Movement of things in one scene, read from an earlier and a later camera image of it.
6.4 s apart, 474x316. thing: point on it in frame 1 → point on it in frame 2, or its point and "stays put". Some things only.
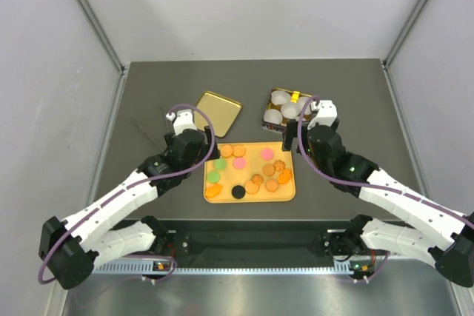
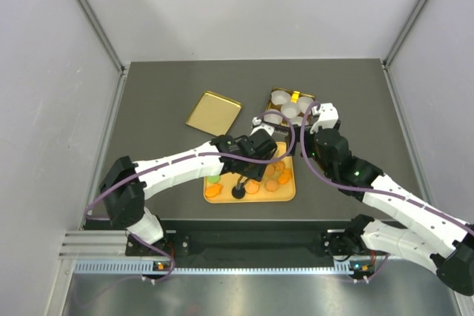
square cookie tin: (284, 105) stays put
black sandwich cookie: (238, 192) stays put
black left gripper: (206, 147) → (256, 173)
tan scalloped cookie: (271, 185) stays put
